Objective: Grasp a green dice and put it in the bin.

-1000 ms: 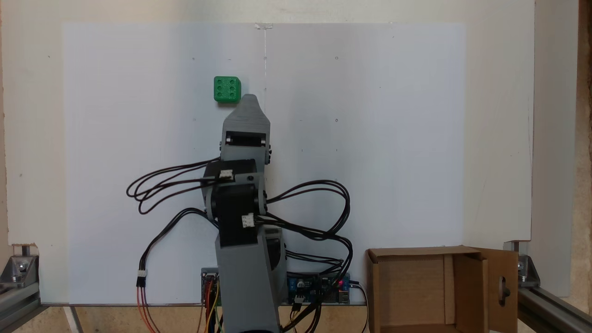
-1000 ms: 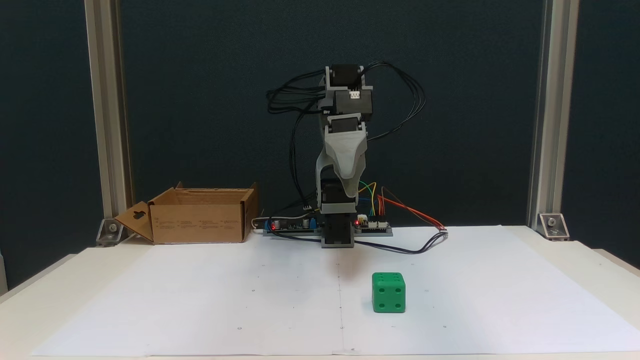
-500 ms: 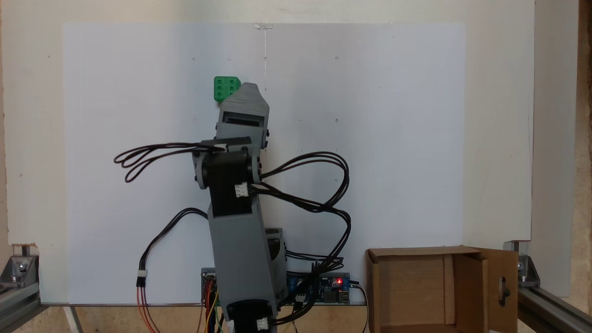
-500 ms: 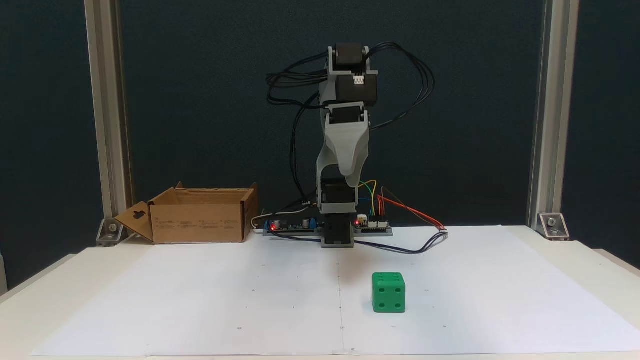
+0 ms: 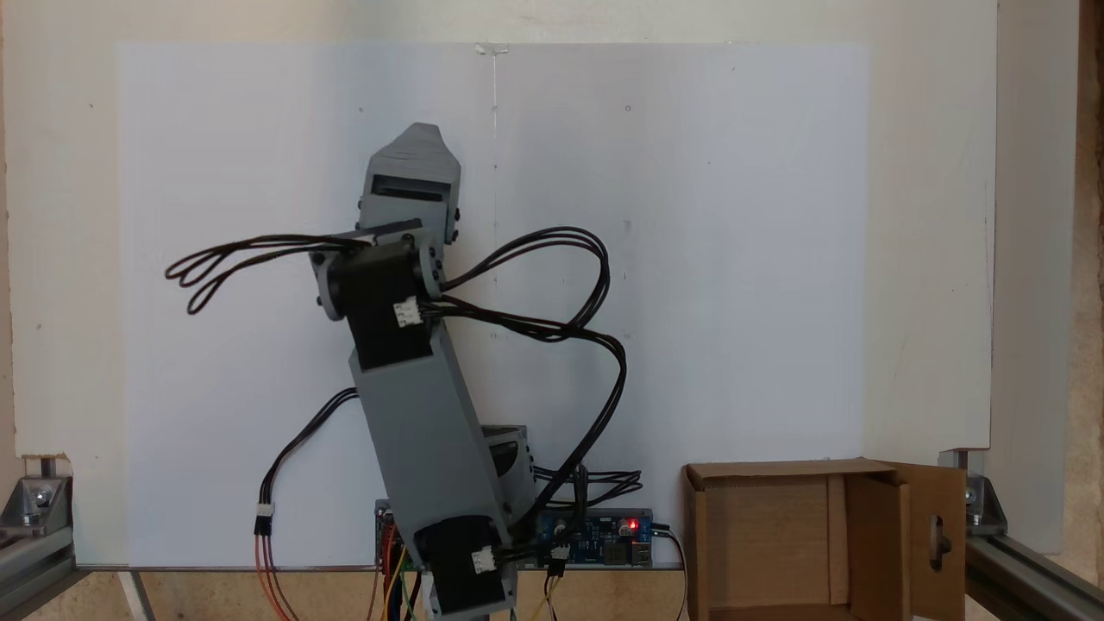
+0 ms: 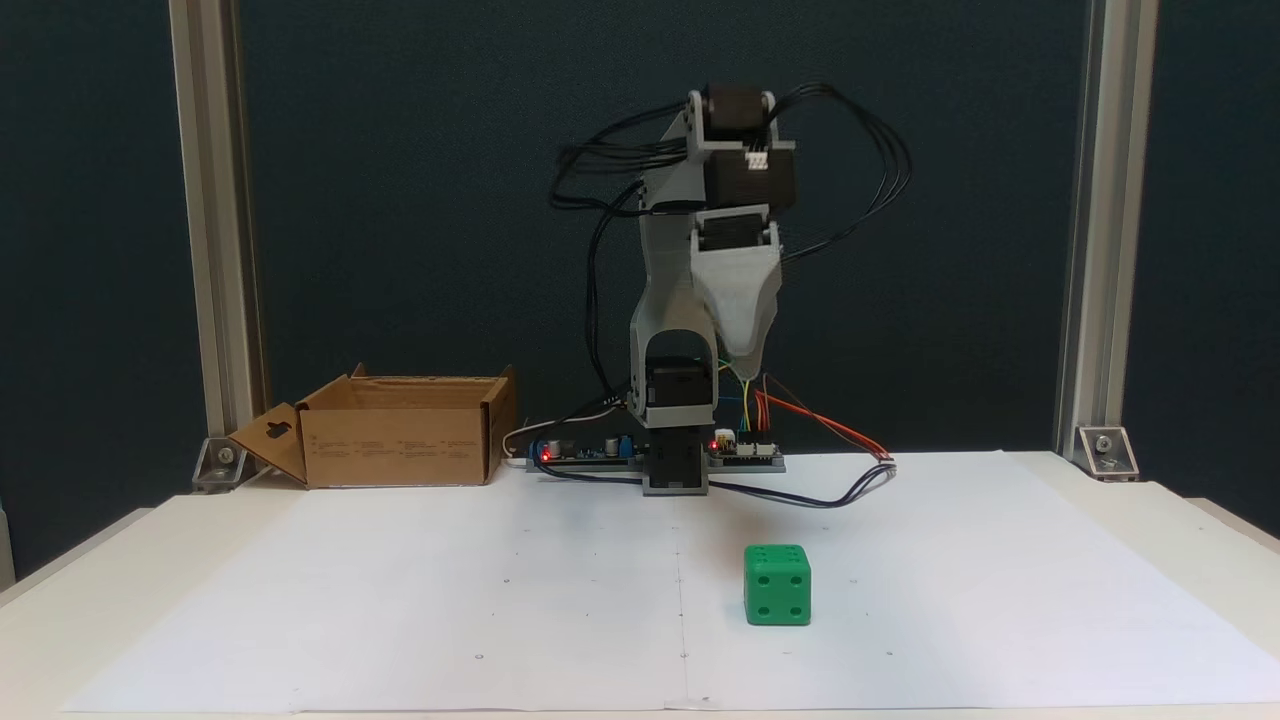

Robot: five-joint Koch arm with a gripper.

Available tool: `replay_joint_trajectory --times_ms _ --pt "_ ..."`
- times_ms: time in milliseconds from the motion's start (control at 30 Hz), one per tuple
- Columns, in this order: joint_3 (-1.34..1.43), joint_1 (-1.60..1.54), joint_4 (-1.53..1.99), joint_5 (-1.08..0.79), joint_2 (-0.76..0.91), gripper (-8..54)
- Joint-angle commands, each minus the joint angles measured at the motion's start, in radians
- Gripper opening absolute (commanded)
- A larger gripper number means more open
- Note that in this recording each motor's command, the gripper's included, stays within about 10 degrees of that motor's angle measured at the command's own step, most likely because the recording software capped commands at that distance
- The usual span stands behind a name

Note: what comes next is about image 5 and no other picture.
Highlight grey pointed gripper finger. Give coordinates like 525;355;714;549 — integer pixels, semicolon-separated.
369;122;461;183

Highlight blue power circuit board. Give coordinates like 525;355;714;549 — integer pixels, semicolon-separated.
535;509;655;568

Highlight brown cardboard box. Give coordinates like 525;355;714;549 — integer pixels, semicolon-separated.
683;459;967;621

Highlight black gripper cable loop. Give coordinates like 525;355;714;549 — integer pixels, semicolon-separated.
164;231;373;317

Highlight black cable with white connector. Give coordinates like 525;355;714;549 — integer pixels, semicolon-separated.
254;388;360;540

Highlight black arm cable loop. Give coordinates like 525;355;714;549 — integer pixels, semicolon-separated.
438;226;628;529

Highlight circuit board with jumper wires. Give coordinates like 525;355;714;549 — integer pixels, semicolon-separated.
374;500;406;570

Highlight black base cable loop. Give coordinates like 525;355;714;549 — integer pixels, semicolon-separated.
533;464;644;511

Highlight coloured jumper wires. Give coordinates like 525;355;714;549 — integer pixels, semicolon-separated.
369;526;428;621

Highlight orange red wire bundle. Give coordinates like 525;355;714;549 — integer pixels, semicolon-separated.
253;530;300;621

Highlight yellow black wire pair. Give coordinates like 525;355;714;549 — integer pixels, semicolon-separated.
528;561;572;621

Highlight black power cable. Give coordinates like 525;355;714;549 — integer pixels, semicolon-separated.
651;520;691;621

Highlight metal corner bracket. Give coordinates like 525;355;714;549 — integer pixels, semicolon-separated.
960;473;1008;537
0;473;75;541

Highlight aluminium frame rail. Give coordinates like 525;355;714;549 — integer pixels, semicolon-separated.
0;522;80;621
964;533;1104;621

